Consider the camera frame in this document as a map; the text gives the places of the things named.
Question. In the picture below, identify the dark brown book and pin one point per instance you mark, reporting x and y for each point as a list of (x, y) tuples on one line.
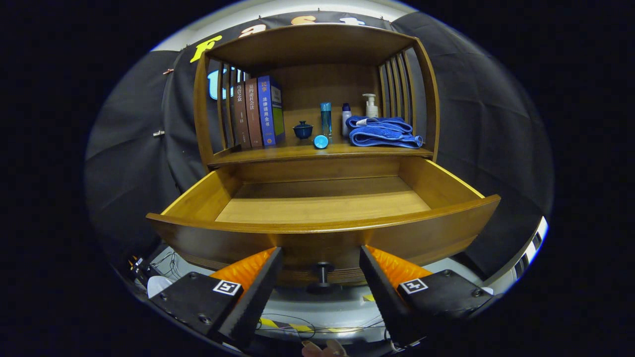
[(241, 119)]

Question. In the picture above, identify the yellow black floor tape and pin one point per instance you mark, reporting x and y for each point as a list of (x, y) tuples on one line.
[(297, 327)]

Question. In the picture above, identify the white pump bottle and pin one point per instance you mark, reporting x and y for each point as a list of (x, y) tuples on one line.
[(370, 108)]

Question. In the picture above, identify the white bottle with blue cap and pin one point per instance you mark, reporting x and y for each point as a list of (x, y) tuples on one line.
[(346, 121)]

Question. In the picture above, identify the reddish brown book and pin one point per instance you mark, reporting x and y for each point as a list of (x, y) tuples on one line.
[(253, 116)]

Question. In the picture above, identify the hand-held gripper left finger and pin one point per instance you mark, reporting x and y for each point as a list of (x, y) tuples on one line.
[(258, 302)]

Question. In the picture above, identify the white plastic object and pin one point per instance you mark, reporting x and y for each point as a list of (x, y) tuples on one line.
[(486, 290), (158, 286)]

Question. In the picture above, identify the wooden drawer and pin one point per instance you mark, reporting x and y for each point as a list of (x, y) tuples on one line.
[(322, 208)]

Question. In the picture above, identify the blue glass bottle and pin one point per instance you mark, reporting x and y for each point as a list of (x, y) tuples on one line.
[(326, 119)]

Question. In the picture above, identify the blue and white tube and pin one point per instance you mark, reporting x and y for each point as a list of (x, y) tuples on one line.
[(321, 142)]

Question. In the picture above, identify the wooden cabinet countertop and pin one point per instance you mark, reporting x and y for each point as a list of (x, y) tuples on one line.
[(278, 153)]

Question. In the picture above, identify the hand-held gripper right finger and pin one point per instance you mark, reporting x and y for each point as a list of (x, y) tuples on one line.
[(387, 302)]

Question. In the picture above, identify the wooden cabinet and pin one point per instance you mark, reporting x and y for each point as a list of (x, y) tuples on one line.
[(322, 84)]

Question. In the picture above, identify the blue book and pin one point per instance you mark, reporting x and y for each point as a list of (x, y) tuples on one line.
[(267, 111)]

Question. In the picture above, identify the blue towel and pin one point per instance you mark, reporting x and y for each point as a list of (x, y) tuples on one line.
[(382, 135)]

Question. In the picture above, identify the blue lidded teacup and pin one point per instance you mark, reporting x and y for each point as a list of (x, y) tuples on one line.
[(303, 131)]

